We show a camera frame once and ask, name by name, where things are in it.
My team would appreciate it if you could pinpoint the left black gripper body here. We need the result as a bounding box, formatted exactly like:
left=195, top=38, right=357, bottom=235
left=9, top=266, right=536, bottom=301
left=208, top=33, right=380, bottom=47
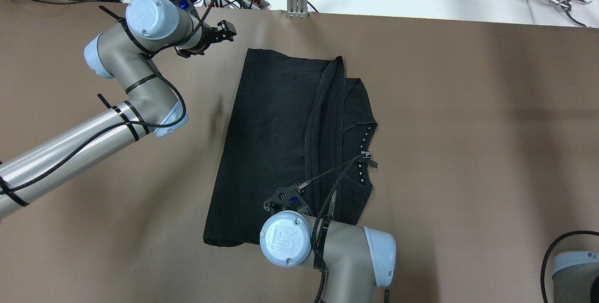
left=175, top=25, right=220, bottom=58

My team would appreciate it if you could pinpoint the black graphic t-shirt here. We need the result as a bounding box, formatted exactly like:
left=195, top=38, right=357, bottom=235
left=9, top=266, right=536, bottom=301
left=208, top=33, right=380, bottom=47
left=203, top=49, right=377, bottom=247

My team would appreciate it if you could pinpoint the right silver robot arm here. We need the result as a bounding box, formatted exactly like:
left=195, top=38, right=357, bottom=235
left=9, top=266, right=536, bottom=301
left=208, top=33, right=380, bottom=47
left=259, top=210, right=396, bottom=303

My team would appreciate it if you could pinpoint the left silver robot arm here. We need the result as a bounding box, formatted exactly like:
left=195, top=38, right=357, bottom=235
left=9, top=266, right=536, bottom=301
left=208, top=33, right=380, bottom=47
left=0, top=0, right=237, bottom=219

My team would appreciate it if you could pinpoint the red power strip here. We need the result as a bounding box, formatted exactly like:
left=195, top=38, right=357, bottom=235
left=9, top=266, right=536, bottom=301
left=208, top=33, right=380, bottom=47
left=199, top=0, right=271, bottom=10

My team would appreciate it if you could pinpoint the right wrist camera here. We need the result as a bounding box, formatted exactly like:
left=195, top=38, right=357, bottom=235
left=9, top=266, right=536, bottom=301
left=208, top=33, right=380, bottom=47
left=263, top=184, right=312, bottom=215

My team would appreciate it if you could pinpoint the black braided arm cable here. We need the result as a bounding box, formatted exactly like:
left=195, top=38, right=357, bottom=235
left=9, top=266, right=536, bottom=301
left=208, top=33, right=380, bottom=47
left=298, top=155, right=373, bottom=303

